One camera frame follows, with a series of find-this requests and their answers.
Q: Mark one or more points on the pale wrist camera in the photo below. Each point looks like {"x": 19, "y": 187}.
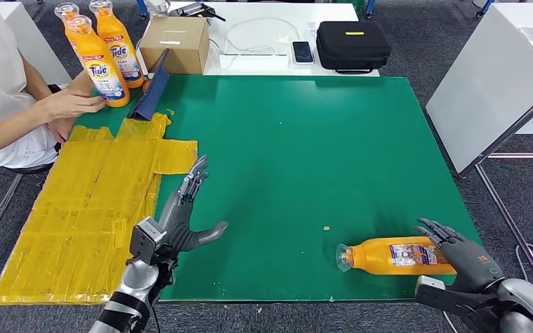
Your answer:
{"x": 429, "y": 282}
{"x": 146, "y": 240}

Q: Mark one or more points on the black handheld device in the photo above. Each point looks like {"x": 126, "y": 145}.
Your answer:
{"x": 193, "y": 9}

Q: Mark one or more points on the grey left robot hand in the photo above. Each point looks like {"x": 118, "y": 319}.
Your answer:
{"x": 179, "y": 225}

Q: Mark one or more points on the brown cardboard box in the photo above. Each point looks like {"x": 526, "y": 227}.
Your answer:
{"x": 174, "y": 46}

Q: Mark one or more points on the white side table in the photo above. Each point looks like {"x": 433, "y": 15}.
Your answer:
{"x": 487, "y": 82}

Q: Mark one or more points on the blue frame leg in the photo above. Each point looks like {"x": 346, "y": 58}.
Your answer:
{"x": 142, "y": 8}
{"x": 482, "y": 7}
{"x": 369, "y": 7}

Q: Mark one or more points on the orange detergent bottle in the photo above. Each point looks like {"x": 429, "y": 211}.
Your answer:
{"x": 377, "y": 257}
{"x": 121, "y": 50}
{"x": 66, "y": 14}
{"x": 101, "y": 69}

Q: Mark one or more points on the green plastic crate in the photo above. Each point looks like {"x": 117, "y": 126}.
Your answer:
{"x": 351, "y": 4}

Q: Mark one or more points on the smartphone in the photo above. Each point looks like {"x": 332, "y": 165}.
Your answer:
{"x": 303, "y": 52}

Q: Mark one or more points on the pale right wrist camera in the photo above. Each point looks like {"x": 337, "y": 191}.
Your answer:
{"x": 429, "y": 282}

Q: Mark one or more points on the yellow taped sheet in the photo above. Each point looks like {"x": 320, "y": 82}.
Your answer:
{"x": 64, "y": 207}

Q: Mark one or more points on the black stool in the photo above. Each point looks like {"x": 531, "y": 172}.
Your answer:
{"x": 23, "y": 169}

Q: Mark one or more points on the black carry case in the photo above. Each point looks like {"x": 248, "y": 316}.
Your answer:
{"x": 353, "y": 51}

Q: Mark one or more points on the person's right hand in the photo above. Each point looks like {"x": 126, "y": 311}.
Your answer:
{"x": 69, "y": 105}

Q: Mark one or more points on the black right camera bracket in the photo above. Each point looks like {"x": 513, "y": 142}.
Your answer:
{"x": 450, "y": 301}

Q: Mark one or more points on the green table mat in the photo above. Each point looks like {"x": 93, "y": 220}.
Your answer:
{"x": 271, "y": 128}

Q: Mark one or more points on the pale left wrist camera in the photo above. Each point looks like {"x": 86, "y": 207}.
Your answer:
{"x": 146, "y": 240}

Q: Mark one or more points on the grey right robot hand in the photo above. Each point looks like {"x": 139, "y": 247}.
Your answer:
{"x": 471, "y": 264}

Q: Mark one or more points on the dark blue folder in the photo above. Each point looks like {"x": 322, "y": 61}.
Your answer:
{"x": 151, "y": 94}

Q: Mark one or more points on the person's left hand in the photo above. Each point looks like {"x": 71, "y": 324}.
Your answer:
{"x": 60, "y": 129}

